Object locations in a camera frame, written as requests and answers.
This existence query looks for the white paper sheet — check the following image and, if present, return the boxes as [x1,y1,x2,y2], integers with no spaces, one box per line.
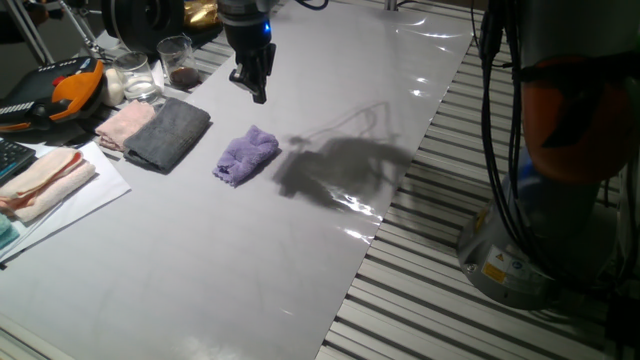
[0,141,133,262]

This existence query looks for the clear glass with water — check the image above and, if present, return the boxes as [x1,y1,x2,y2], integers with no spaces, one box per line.
[112,51,162,105]

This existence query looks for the aluminium slanted bar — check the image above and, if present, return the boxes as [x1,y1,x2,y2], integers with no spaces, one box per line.
[3,0,55,65]
[52,0,104,54]

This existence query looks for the black and orange teach pendant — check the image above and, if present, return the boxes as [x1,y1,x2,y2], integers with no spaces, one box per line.
[0,55,107,134]

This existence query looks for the black round device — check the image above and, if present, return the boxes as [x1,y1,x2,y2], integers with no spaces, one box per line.
[101,0,186,55]

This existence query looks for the clear glass with brown powder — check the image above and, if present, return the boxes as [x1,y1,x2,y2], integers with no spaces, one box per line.
[156,35,204,92]

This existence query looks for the teal cloth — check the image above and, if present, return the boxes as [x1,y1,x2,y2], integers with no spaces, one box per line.
[0,213,21,250]

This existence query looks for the white egg-shaped object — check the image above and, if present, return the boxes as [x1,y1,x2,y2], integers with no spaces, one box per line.
[102,68,126,108]

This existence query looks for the gold shiny figure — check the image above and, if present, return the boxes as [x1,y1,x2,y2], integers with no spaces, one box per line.
[182,0,224,32]

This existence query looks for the grey glossy table sheet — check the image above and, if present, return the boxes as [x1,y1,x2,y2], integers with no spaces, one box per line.
[0,0,474,360]

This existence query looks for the purple fluffy cloth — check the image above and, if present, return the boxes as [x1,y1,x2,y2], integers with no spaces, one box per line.
[212,124,280,189]

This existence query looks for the cream folded towel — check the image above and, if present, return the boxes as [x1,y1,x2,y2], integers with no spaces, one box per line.
[0,146,97,224]

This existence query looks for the pink fluffy cloth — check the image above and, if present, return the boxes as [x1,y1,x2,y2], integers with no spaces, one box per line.
[94,99,157,153]

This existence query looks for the black keyboard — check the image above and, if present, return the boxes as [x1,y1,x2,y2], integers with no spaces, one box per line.
[0,137,38,184]

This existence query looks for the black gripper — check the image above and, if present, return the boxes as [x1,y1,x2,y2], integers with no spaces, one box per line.
[221,18,278,105]

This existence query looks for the black cable with connector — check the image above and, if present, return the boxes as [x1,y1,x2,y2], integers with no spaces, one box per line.
[477,0,541,271]

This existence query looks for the dark grey towel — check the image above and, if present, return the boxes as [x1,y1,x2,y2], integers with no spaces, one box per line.
[122,97,212,175]

